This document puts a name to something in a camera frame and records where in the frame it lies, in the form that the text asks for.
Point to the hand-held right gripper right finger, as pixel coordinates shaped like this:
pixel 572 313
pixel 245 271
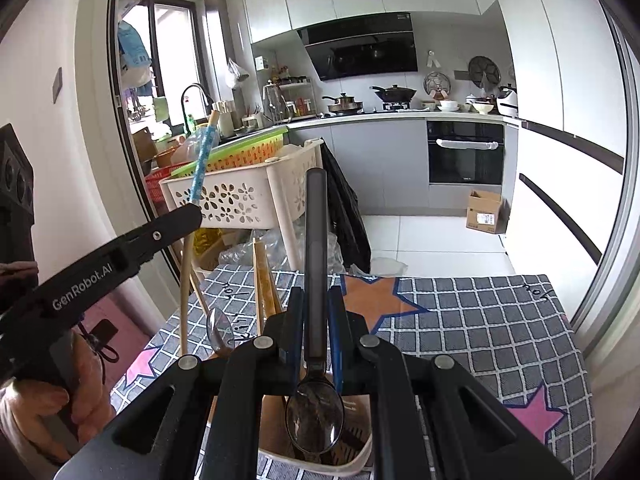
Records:
pixel 336 355

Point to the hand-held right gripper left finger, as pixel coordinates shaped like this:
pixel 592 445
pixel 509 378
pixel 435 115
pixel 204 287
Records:
pixel 298 330

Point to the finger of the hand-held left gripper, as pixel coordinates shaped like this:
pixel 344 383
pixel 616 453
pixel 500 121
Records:
pixel 175 225

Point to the blue patterned wooden chopstick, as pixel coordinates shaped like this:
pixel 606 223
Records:
pixel 205 160

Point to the white utensil holder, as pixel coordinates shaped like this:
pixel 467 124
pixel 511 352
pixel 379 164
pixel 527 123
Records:
pixel 274 425

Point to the person's left hand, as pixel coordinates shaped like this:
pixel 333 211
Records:
pixel 30 405

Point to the yellow packet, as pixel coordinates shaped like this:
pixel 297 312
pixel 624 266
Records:
pixel 205 241

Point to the red plastic basket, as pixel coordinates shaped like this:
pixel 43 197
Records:
pixel 155 187

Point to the white floral basket cart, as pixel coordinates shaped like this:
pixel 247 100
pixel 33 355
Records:
pixel 225 200

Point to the clear plastic bag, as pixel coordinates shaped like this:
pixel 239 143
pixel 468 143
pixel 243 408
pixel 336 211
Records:
pixel 240 255

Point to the green plastic tray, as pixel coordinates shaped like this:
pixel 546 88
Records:
pixel 230 146

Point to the green bottle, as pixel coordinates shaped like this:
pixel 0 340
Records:
pixel 190 124

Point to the white chopstick jar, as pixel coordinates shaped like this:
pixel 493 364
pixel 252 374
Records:
pixel 226 119

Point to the black cloth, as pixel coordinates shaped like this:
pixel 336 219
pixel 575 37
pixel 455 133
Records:
pixel 345 220

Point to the black kitchen faucet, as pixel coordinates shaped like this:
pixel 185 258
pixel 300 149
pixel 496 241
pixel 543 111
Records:
pixel 183 102

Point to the grey checked star tablecloth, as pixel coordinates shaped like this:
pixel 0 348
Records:
pixel 475 320

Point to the white plastic bag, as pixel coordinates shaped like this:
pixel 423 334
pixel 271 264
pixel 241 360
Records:
pixel 235 74

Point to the metal spice rack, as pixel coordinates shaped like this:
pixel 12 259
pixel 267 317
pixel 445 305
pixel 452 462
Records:
pixel 290 102

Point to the dark framed window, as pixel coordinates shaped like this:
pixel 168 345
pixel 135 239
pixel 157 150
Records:
pixel 165 50

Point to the blue plastic bag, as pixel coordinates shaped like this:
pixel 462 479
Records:
pixel 132 50

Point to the grey kitchen base cabinet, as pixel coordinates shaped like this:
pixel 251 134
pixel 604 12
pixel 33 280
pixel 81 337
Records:
pixel 380 160

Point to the cardboard box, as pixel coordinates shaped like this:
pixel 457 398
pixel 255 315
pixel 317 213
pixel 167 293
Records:
pixel 482 212

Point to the steel cooking pot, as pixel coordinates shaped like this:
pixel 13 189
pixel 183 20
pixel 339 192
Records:
pixel 345 103

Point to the black built-in oven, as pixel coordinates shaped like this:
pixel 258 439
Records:
pixel 465 165

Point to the black range hood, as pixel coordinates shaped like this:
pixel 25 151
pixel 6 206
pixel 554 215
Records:
pixel 360 55

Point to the black wok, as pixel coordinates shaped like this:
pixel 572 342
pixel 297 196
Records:
pixel 392 93

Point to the white bowl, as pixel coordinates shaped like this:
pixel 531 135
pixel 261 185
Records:
pixel 448 105
pixel 483 107

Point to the round metal steamer rack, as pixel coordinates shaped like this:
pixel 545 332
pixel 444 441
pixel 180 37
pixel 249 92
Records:
pixel 437 85
pixel 484 69

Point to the white rice cooker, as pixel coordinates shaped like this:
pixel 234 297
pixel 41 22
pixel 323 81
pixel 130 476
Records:
pixel 507 101

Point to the white refrigerator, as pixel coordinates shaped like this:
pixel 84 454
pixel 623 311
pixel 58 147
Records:
pixel 550 60

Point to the grey wall switch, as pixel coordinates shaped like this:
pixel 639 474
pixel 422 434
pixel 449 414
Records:
pixel 57 85

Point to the grey sliding door frame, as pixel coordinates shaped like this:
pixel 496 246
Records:
pixel 590 310

